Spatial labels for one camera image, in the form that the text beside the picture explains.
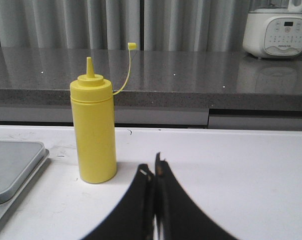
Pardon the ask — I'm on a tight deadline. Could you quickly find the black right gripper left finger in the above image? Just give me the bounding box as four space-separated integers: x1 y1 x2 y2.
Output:
84 164 155 240

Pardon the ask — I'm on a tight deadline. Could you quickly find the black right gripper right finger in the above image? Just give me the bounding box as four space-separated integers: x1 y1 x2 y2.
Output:
154 152 236 240

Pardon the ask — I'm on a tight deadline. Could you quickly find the yellow squeeze bottle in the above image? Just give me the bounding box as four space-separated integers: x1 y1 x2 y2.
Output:
70 56 128 184

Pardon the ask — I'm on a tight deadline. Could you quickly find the silver digital kitchen scale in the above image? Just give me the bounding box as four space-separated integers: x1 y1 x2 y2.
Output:
0 140 49 232

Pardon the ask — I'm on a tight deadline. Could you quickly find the grey stone counter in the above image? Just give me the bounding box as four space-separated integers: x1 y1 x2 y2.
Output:
0 46 302 129

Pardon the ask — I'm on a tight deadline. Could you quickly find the white kitchen appliance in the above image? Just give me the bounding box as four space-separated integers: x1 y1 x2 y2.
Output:
242 0 302 59

